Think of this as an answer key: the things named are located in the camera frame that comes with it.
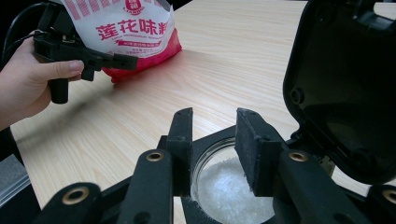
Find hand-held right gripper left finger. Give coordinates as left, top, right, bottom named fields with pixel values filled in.
left=116, top=106, right=194, bottom=224

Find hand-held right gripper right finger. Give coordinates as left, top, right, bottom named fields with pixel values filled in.
left=234, top=107, right=372, bottom=224

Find red and white seasoning bag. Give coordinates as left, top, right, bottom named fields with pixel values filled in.
left=57, top=0, right=183, bottom=84

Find glass jar with black lid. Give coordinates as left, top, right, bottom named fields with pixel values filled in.
left=157, top=0, right=396, bottom=224

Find white seasoning granules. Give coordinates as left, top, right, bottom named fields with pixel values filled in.
left=194, top=155, right=276, bottom=224

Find left hand-held gripper black cable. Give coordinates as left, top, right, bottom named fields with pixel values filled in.
left=1, top=1, right=48, bottom=63

